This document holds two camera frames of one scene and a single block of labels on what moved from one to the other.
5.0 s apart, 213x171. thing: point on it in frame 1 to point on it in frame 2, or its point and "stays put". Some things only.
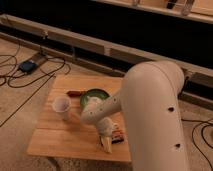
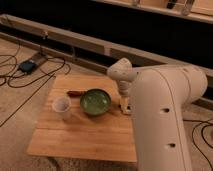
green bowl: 99,93 stays put
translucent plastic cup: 62,105 stays put
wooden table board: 62,132 stays put
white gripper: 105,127 to 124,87
